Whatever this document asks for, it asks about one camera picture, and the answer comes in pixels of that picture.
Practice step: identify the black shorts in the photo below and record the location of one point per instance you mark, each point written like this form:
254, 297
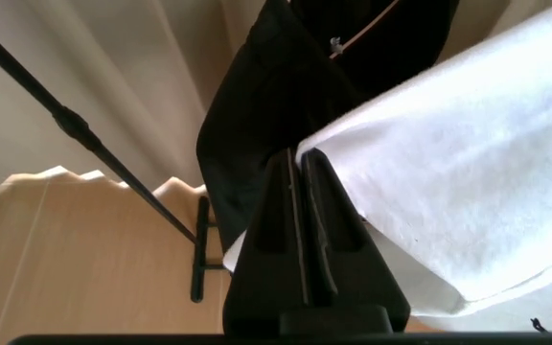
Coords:
257, 120

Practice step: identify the white garment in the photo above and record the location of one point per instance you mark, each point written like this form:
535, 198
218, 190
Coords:
472, 167

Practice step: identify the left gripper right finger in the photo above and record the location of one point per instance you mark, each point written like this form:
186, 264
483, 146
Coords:
362, 287

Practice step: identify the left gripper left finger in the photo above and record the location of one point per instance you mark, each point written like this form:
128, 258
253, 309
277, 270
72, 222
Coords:
261, 278

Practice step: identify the beige curtain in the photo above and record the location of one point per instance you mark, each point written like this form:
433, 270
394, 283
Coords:
113, 72

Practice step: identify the pink clothes hanger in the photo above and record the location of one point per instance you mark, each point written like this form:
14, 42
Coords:
362, 33

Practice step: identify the black clothes rack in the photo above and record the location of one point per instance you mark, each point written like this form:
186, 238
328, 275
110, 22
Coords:
75, 127

